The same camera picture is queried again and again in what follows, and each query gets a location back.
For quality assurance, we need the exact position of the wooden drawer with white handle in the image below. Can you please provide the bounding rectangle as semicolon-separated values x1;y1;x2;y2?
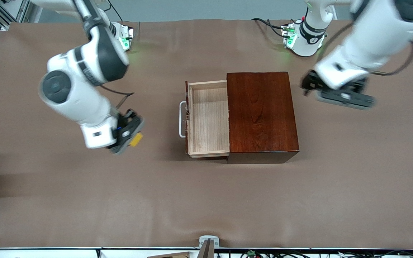
179;80;231;160

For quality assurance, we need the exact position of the dark red wooden cabinet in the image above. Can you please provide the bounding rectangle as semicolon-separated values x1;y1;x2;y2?
227;72;299;164

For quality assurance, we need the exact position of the light wooden board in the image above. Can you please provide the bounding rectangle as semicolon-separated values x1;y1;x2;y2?
147;252;193;258

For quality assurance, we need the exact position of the black base cable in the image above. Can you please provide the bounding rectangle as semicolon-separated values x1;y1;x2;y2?
251;17;294;38
106;0;124;23

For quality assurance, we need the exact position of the grey metal bracket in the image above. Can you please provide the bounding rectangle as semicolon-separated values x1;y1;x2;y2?
199;235;220;258

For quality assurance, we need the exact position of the aluminium frame structure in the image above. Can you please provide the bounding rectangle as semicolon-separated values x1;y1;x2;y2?
0;0;44;32

